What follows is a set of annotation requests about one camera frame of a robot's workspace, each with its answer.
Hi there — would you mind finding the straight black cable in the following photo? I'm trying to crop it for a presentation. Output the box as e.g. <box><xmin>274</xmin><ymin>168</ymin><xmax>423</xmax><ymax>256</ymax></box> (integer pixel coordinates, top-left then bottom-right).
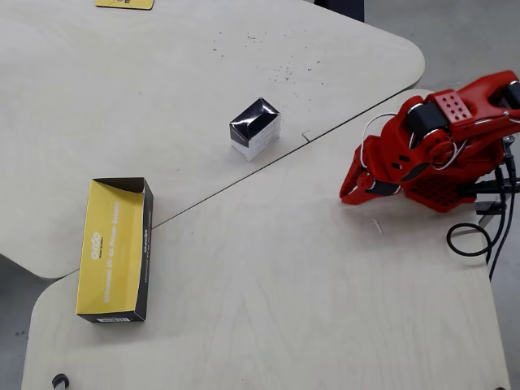
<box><xmin>488</xmin><ymin>156</ymin><xmax>518</xmax><ymax>282</ymax></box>

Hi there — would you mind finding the dark furniture piece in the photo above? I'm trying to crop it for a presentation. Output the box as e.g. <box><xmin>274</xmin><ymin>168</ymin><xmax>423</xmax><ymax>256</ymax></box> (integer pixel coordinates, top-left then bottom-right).
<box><xmin>314</xmin><ymin>0</ymin><xmax>366</xmax><ymax>21</ymax></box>

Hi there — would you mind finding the white servo wire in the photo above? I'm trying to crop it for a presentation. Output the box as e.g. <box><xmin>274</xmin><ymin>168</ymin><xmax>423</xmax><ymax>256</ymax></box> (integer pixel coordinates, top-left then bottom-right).
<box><xmin>357</xmin><ymin>113</ymin><xmax>397</xmax><ymax>171</ymax></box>

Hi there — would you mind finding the red perforated base plate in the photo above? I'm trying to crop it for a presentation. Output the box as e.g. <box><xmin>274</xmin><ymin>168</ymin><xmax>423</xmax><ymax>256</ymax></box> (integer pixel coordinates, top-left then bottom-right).
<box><xmin>404</xmin><ymin>164</ymin><xmax>480</xmax><ymax>215</ymax></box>

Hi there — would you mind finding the small black white box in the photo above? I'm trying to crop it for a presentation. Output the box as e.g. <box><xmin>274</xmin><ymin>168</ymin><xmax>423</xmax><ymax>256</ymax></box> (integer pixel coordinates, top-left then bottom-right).
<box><xmin>228</xmin><ymin>97</ymin><xmax>282</xmax><ymax>163</ymax></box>

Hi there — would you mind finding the yellow card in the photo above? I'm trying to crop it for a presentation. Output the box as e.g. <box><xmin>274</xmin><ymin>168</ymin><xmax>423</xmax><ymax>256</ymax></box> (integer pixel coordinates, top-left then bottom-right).
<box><xmin>94</xmin><ymin>0</ymin><xmax>156</xmax><ymax>11</ymax></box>

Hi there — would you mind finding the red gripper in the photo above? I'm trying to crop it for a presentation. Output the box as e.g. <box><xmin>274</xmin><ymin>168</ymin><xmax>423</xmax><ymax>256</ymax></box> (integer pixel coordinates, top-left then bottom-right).
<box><xmin>340</xmin><ymin>115</ymin><xmax>432</xmax><ymax>206</ymax></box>

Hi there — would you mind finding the looped black cable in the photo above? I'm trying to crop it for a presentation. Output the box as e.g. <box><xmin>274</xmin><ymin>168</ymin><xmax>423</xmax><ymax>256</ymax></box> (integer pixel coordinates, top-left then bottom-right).
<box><xmin>446</xmin><ymin>190</ymin><xmax>509</xmax><ymax>258</ymax></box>

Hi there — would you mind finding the yellow black open box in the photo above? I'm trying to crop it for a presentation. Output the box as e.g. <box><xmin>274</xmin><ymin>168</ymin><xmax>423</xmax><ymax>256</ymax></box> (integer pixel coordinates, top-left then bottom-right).
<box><xmin>76</xmin><ymin>176</ymin><xmax>154</xmax><ymax>324</ymax></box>

